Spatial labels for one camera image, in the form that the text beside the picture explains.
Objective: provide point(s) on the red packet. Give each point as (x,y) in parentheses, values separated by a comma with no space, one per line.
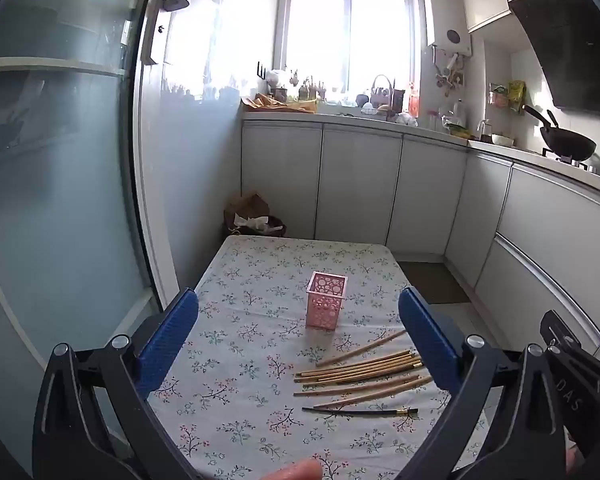
(413,100)

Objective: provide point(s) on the white bowl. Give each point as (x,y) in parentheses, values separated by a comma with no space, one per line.
(502,140)

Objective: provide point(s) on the brown paper sheets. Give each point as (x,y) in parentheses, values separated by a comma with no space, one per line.
(275,104)

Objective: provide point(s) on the yellow snack packet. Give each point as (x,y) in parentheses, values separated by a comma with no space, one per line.
(517,95)

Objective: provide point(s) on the black chopstick with gold band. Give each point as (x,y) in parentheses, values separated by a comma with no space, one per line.
(395,413)
(330,412)

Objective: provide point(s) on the black range hood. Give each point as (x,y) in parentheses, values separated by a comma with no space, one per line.
(575,45)

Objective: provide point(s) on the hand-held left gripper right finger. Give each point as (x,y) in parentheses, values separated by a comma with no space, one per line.
(430,335)

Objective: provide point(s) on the brown floor mat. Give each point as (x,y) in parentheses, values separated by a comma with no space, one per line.
(432,282)

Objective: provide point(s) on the brown paper bag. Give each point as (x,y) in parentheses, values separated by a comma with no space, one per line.
(252,210)

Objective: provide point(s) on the white kitchen base cabinets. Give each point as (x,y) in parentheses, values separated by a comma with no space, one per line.
(360,190)

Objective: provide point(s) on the white kitchen countertop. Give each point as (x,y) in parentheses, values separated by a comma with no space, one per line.
(330,119)

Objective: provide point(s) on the glass oil pot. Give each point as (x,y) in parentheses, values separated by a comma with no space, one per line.
(485,132)

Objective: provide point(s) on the bunch of wooden chopsticks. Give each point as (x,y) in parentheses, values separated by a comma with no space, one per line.
(360,366)

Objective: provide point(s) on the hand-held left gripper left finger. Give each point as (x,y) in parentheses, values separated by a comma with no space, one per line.
(167,340)

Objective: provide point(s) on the black wok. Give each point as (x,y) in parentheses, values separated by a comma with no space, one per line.
(567,142)

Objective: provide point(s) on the gas stove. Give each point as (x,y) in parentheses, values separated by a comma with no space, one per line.
(575,162)

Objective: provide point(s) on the pink perforated utensil holder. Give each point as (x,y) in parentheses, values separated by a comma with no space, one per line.
(325,305)

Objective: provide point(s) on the white plastic bottle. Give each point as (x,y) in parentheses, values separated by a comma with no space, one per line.
(460,115)

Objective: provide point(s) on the black wall hooks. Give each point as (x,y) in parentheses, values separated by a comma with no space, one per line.
(262,70)

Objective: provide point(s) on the floral tablecloth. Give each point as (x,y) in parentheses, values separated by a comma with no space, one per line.
(260,310)

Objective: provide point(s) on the white gas water heater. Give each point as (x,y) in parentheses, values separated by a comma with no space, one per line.
(447,20)

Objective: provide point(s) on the frosted glass sliding door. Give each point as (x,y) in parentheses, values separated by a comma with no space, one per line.
(54,185)

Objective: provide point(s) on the kitchen window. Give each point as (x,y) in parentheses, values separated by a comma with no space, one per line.
(347,35)

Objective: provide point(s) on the wicker basket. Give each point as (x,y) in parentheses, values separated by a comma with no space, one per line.
(382,95)

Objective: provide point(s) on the row of small ornaments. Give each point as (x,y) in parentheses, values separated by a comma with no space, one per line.
(310,91)

